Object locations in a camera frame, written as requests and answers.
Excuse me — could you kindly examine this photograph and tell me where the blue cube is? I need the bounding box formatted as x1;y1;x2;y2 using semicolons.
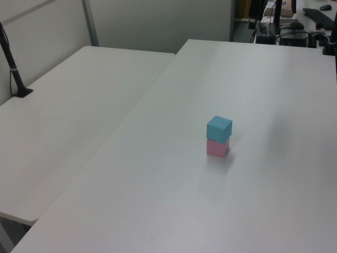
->
205;115;233;144

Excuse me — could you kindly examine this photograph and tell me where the pink cube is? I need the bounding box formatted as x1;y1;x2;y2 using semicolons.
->
205;137;230;158

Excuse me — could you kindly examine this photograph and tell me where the white side table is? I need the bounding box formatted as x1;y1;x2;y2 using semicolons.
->
0;45;176;227

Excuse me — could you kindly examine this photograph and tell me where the small black box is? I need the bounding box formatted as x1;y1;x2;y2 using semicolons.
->
255;34;276;45

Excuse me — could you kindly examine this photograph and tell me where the black electronics box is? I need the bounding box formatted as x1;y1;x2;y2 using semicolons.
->
279;31;309;48

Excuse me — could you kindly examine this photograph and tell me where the black monitor stand pole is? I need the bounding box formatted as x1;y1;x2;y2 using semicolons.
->
273;0;283;37

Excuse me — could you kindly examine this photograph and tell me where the brown cardboard box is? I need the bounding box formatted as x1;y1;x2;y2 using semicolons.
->
264;6;294;18

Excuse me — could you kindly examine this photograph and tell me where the black clamp stand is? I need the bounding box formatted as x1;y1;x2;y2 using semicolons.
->
322;15;337;56

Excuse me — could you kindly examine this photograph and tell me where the black computer keyboard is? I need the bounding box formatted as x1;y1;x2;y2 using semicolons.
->
302;7;335;30

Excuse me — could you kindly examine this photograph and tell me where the grey cabinet edge post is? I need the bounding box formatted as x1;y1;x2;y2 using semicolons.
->
229;0;236;42

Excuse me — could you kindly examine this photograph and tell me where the grey partition frame post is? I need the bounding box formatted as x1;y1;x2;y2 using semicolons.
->
81;0;100;47

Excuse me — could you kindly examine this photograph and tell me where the black camera stand pole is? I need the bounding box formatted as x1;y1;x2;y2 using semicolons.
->
0;21;34;99

